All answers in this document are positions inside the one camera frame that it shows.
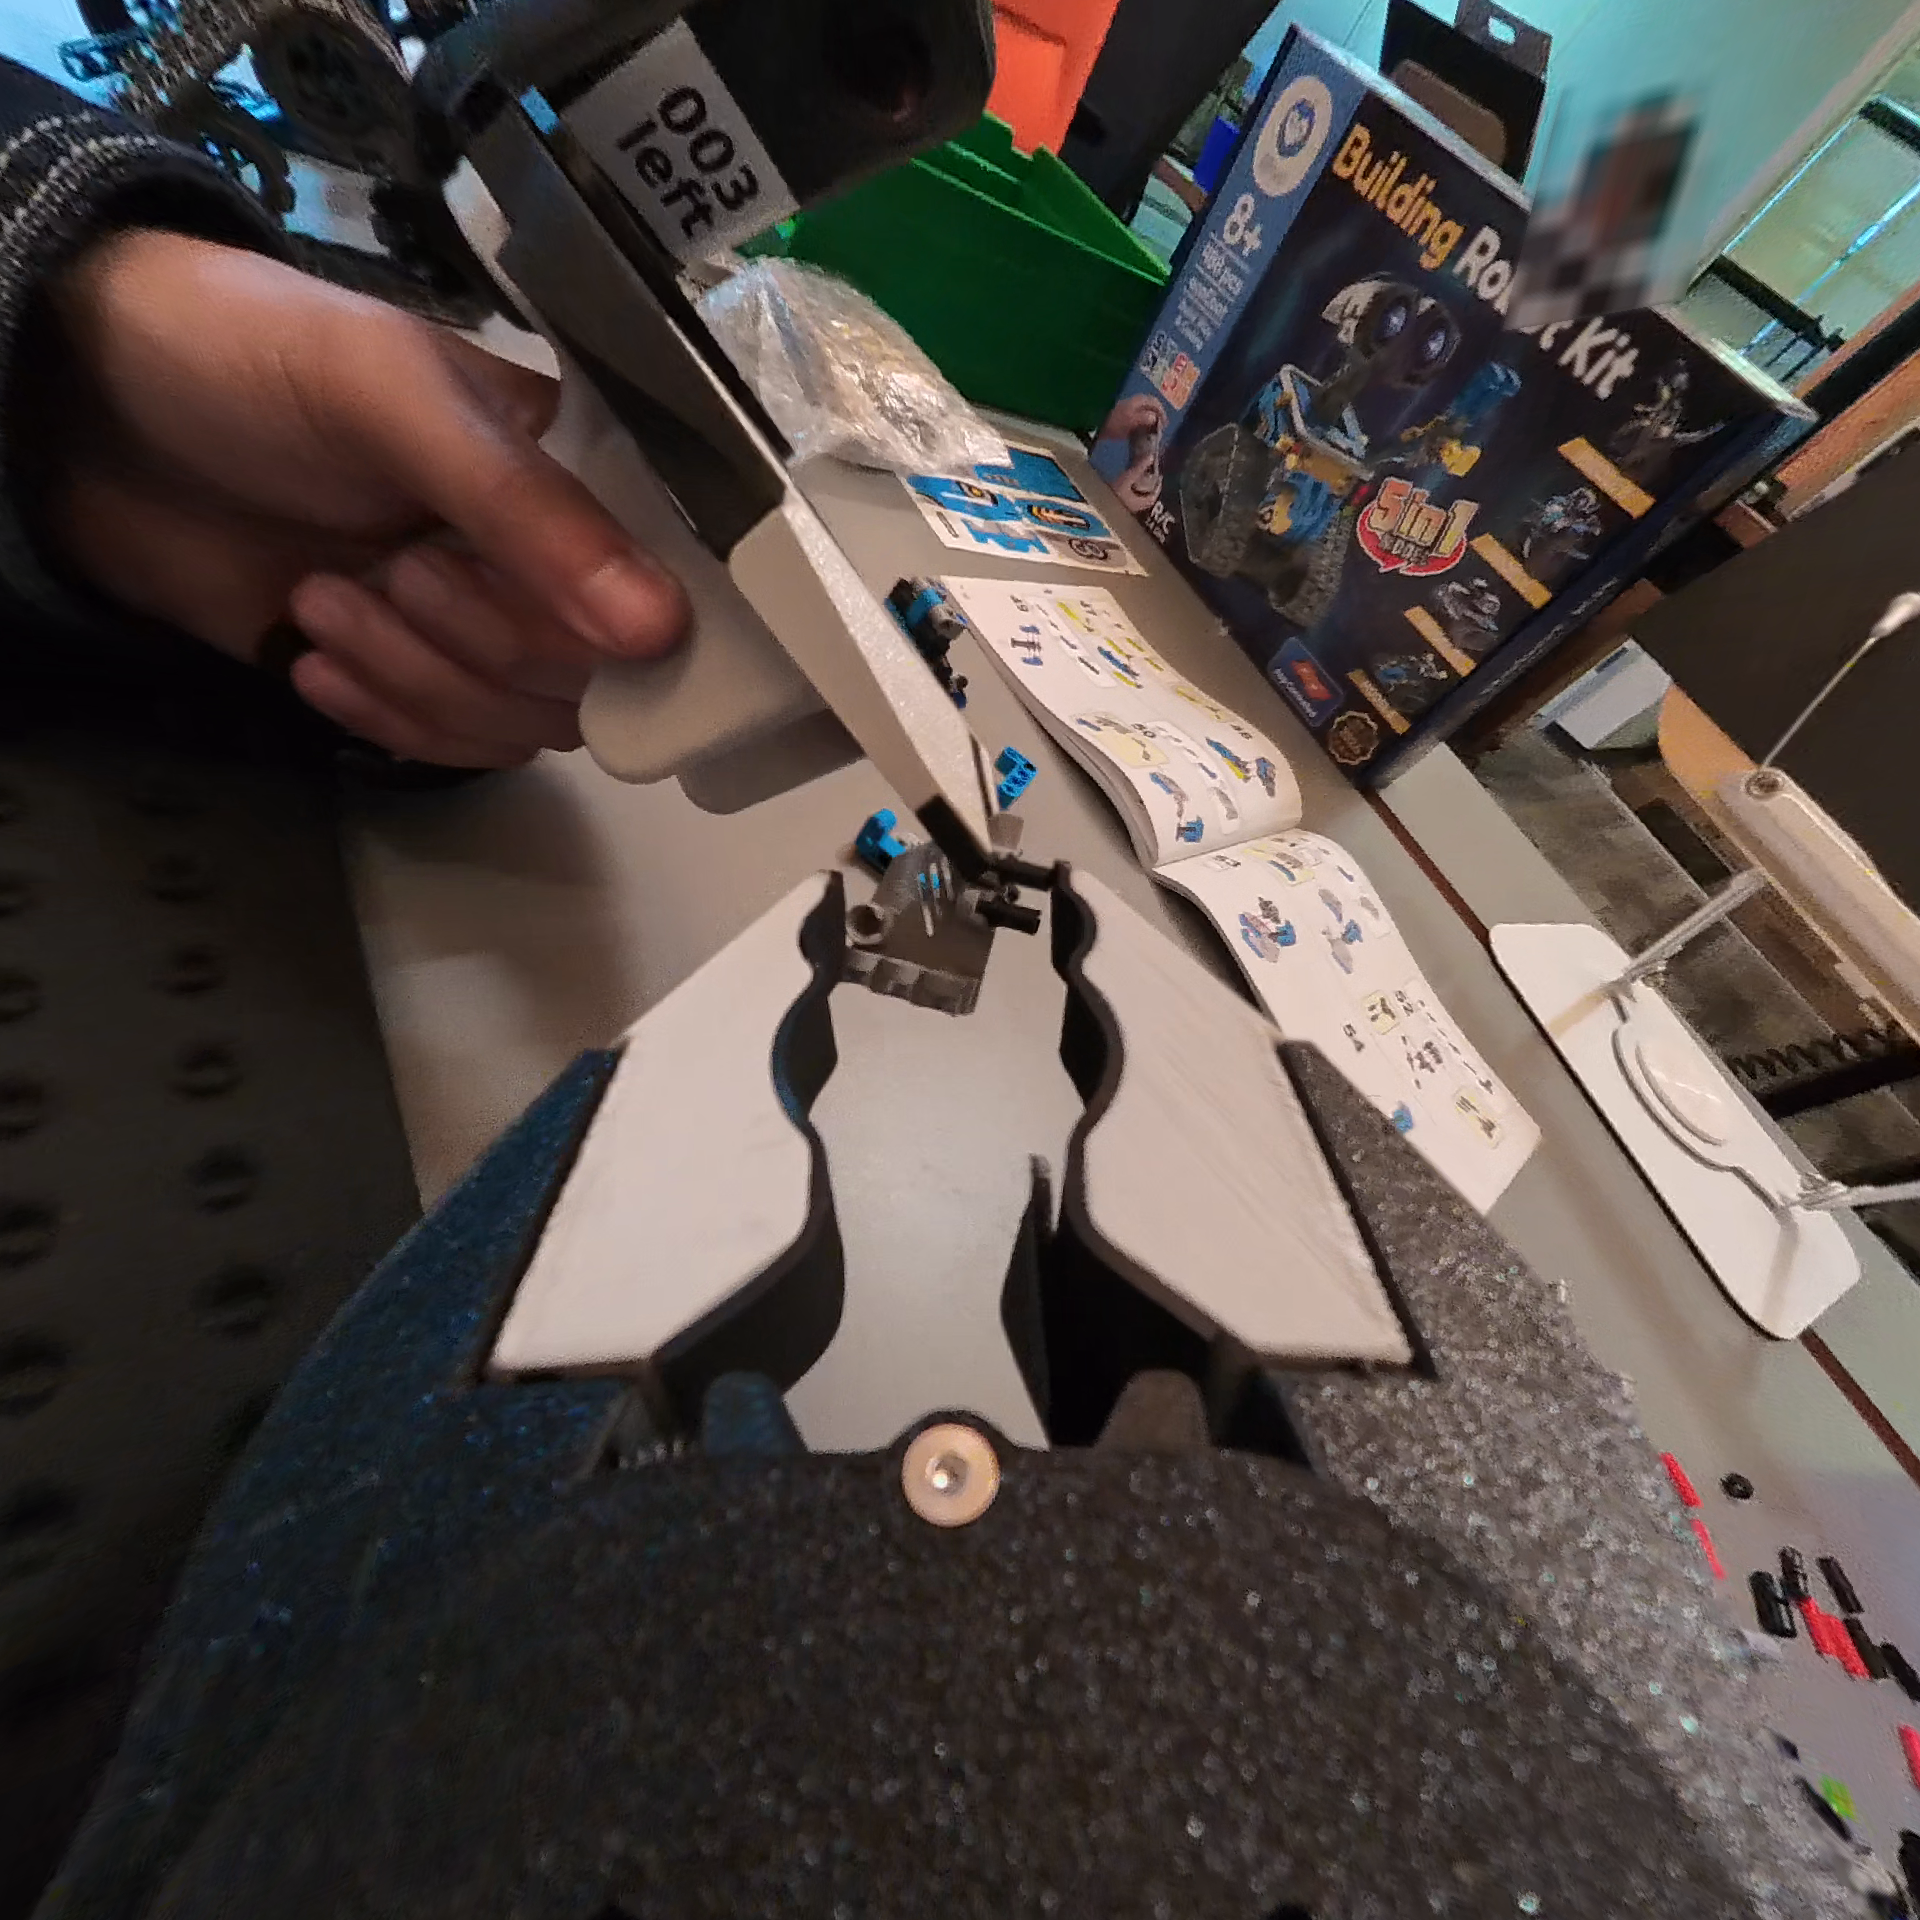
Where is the grey panel with connectors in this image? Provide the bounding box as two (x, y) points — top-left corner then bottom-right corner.
(837, 840), (999, 1021)

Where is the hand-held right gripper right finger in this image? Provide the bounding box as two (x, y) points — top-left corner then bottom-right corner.
(1034, 863), (1421, 1375)

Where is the blue sticker sheet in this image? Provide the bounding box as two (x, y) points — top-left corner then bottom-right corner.
(902, 444), (1149, 581)

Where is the orange carry case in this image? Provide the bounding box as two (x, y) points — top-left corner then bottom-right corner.
(984, 0), (1122, 116)

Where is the dark wheeled brick model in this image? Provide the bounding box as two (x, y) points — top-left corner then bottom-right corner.
(60, 0), (427, 203)

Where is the grey desk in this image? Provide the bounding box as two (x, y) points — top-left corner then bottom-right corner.
(341, 420), (1920, 1920)

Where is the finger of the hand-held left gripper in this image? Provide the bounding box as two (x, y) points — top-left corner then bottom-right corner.
(727, 500), (1005, 888)

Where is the green plastic bin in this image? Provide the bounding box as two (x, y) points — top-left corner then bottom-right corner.
(787, 112), (1175, 441)

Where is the person's left forearm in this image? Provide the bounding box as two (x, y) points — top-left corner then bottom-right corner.
(0, 56), (292, 601)

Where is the person's left hand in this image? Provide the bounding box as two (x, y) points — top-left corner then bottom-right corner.
(46, 237), (695, 770)

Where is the open instruction booklet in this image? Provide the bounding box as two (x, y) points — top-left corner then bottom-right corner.
(938, 578), (1543, 1217)

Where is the white stand base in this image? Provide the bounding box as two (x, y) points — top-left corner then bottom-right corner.
(1490, 868), (1864, 1343)

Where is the dark blue toy kit box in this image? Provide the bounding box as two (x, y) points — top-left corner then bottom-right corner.
(1089, 27), (1818, 792)

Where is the pile of small brick parts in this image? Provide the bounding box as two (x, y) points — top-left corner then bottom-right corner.
(1655, 1447), (1920, 1864)

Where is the clear plastic bag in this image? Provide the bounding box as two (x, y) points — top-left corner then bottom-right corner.
(691, 253), (1011, 475)

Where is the blue yellow brick vehicle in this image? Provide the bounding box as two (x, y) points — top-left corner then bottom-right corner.
(883, 575), (974, 707)

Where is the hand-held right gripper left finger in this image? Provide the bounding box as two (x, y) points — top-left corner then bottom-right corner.
(486, 868), (849, 1380)

